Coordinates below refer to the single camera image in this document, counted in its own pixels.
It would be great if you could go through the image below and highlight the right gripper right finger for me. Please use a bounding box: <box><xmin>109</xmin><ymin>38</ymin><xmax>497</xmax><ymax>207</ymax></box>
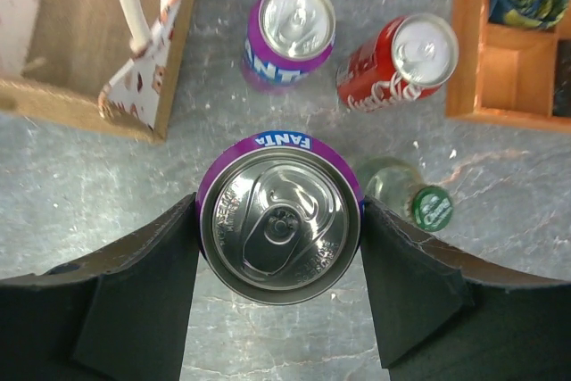
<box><xmin>361</xmin><ymin>198</ymin><xmax>570</xmax><ymax>380</ymax></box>

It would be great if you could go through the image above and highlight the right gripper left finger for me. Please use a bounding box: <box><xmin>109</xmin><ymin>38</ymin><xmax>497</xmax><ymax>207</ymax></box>
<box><xmin>1</xmin><ymin>195</ymin><xmax>199</xmax><ymax>380</ymax></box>

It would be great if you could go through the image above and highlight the clear green glass bottle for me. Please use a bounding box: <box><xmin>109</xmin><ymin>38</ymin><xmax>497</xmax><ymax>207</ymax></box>
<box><xmin>353</xmin><ymin>156</ymin><xmax>454</xmax><ymax>233</ymax></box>

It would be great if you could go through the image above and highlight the purple Fanta can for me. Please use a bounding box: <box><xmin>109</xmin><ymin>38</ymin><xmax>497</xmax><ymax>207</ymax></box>
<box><xmin>242</xmin><ymin>0</ymin><xmax>336</xmax><ymax>93</ymax></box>
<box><xmin>196</xmin><ymin>130</ymin><xmax>364</xmax><ymax>305</ymax></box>

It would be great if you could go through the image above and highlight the red Coke can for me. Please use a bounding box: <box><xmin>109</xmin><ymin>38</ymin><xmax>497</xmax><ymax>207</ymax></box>
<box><xmin>335</xmin><ymin>13</ymin><xmax>459</xmax><ymax>112</ymax></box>

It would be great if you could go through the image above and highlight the brown canvas tote bag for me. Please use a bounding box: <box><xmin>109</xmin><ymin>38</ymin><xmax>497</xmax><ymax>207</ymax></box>
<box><xmin>1</xmin><ymin>0</ymin><xmax>194</xmax><ymax>143</ymax></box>

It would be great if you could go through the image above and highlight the orange compartment tray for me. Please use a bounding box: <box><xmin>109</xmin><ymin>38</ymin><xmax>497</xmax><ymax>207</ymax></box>
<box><xmin>446</xmin><ymin>0</ymin><xmax>570</xmax><ymax>132</ymax></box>

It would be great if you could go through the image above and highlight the black rolled belt lower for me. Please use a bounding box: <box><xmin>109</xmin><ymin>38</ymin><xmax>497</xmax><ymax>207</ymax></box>
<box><xmin>552</xmin><ymin>40</ymin><xmax>571</xmax><ymax>118</ymax></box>

